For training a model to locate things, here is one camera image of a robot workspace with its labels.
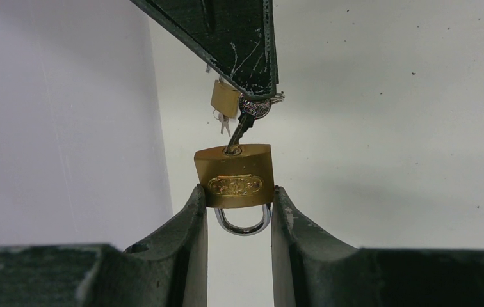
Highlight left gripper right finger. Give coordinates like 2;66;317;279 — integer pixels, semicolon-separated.
271;186;484;306

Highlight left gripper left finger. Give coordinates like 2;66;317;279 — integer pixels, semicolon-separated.
0;186;208;306

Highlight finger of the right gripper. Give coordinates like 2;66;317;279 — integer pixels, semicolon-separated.
134;0;279;100

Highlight large brass padlock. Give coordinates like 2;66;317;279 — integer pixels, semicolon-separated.
211;75;241;118

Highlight small silver key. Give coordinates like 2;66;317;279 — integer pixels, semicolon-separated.
224;91;285;155

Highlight small brass padlock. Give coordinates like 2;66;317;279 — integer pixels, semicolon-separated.
194;144;275;236

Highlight silver keys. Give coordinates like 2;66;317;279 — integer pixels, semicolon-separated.
213;110;232;137

